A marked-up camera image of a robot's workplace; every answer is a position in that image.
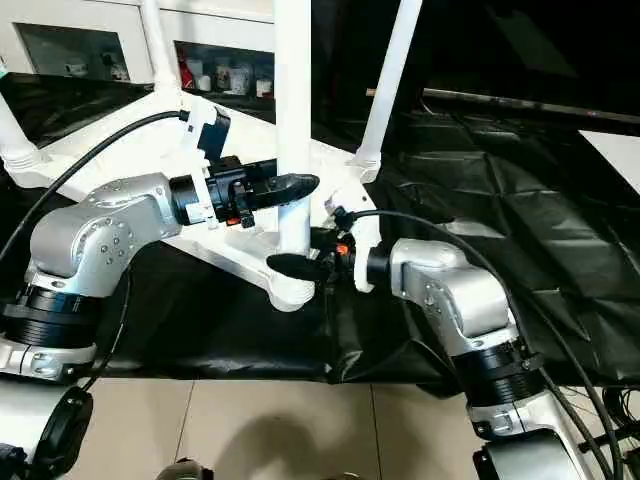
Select white plastic table top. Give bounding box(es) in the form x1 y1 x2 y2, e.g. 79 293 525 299
0 89 382 314

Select white plastic table leg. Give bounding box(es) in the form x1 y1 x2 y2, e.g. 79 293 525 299
272 0 317 297
0 94 42 174
142 0 182 95
353 0 425 170

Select black plastic table mat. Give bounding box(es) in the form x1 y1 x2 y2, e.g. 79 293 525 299
0 72 640 389

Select white glass-door cabinet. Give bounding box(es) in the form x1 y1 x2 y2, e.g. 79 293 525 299
0 0 311 100

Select long dark metal rod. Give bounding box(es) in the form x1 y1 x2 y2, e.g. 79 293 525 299
422 87 640 125

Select large black backdrop sheet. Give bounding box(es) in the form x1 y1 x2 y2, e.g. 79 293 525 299
307 0 640 114

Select white flat board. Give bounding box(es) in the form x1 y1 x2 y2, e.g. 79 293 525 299
577 129 640 196

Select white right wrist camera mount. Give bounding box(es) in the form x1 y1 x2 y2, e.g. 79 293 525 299
322 187 385 295

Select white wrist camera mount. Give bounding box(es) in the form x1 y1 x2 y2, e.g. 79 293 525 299
179 104 234 231
322 187 385 295

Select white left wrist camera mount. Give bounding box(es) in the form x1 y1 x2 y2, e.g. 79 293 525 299
179 104 234 231

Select black coiled floor cables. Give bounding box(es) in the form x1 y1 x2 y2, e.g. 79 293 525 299
602 387 640 442

